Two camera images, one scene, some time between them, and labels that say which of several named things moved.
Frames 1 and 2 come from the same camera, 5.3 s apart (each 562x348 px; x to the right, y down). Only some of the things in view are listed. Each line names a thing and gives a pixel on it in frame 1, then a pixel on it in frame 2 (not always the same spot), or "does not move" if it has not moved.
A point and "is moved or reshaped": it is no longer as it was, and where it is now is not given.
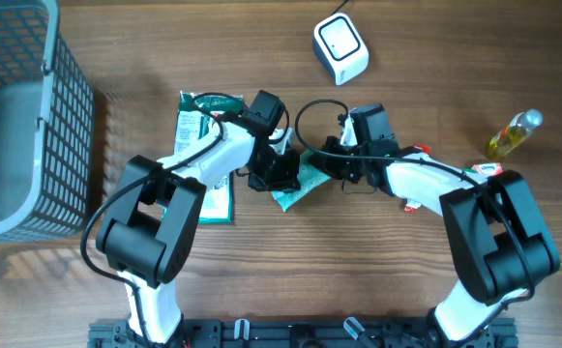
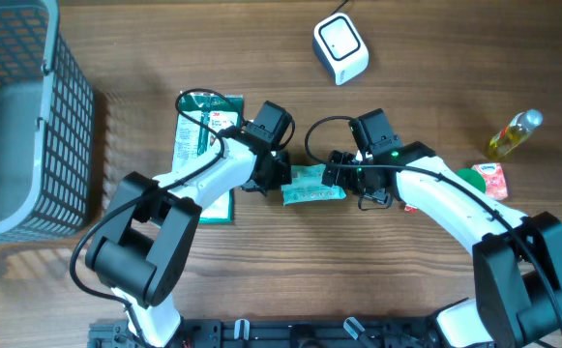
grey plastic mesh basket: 32,127 does not move
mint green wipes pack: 310,177 is moved or reshaped
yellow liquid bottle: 514,133 does not move
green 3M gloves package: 196,113 does not move
